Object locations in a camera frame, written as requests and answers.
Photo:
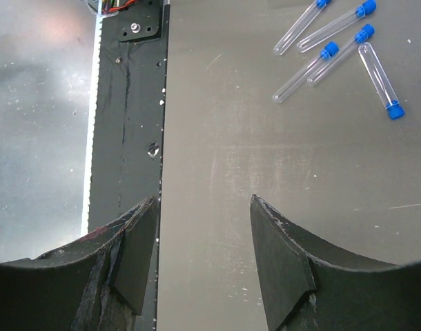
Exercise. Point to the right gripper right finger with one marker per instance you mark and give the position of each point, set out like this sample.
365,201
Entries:
308,283

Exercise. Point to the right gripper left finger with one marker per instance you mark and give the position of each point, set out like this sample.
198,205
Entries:
79,276

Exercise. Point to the blue-capped test tube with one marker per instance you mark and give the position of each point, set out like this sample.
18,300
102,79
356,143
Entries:
365,33
336,26
301,24
325,56
380,81

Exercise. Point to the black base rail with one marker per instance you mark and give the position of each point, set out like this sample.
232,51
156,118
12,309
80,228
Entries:
123,169

